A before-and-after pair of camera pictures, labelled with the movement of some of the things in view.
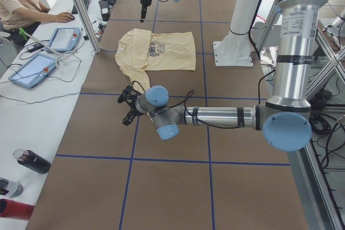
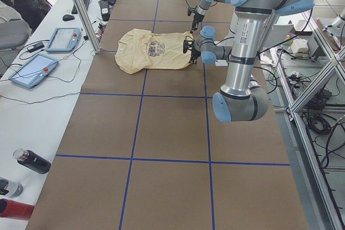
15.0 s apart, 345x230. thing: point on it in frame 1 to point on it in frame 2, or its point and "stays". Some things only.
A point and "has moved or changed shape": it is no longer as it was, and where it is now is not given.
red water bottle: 11,209 stays
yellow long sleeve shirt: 139,49 has moved or changed shape
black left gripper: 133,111 to 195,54
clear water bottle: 14,188 stays
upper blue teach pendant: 64,39 stays
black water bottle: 32,160 stays
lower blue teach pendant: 33,70 stays
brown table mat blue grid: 105,174 stays
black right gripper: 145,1 to 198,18
